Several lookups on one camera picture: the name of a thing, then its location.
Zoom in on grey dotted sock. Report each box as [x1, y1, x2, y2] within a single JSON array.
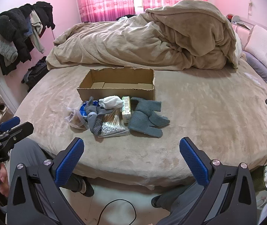
[[85, 97, 106, 136]]

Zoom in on beige duvet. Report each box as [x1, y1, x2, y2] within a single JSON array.
[[46, 0, 243, 71]]

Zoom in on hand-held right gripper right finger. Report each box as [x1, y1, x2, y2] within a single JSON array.
[[171, 137, 258, 225]]

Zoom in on black suitcase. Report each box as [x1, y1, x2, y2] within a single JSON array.
[[21, 56, 50, 93]]

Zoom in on pile of hanging clothes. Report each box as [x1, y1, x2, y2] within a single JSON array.
[[0, 1, 56, 76]]

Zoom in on bag of cotton swabs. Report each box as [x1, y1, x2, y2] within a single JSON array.
[[98, 109, 130, 138]]

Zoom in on purple pillow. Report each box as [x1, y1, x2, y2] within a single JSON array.
[[241, 51, 267, 86]]

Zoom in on clear plastic bag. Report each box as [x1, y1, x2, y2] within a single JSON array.
[[64, 106, 89, 130]]

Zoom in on black shoe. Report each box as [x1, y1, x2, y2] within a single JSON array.
[[77, 177, 95, 197]]

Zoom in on cardboard box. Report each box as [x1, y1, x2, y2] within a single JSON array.
[[77, 66, 155, 102]]

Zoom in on black floor cable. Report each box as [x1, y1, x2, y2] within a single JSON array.
[[98, 199, 137, 225]]

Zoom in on grey knitted sock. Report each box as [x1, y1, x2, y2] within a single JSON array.
[[130, 97, 162, 116]]

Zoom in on blue packet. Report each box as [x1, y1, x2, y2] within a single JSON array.
[[79, 100, 99, 118]]

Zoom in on white sock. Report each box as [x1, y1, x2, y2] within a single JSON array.
[[98, 96, 124, 110]]

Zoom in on bed headboard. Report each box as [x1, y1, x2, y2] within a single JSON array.
[[227, 14, 267, 43]]

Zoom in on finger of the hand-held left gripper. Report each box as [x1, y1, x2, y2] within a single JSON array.
[[0, 116, 21, 138], [0, 122, 34, 149]]

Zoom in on green white tissue pack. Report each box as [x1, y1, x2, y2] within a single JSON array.
[[121, 96, 132, 123]]

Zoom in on grey knitted gloves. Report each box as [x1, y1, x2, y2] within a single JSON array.
[[127, 111, 171, 138]]

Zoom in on person's left hand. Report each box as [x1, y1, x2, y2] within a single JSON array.
[[0, 163, 10, 198]]

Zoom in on person's grey trouser leg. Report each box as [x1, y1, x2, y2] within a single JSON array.
[[151, 183, 209, 225], [8, 138, 85, 193]]

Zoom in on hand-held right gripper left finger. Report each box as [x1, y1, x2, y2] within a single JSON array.
[[6, 137, 87, 225]]

